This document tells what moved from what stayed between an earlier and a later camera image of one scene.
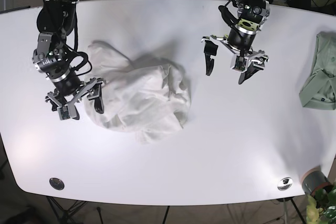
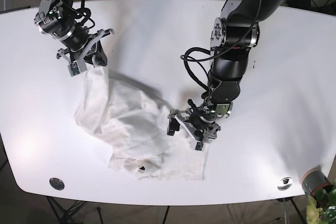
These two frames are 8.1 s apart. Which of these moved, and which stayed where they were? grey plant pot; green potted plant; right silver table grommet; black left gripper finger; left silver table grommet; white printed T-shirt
Moved: black left gripper finger; white printed T-shirt
Stayed: grey plant pot; left silver table grommet; green potted plant; right silver table grommet
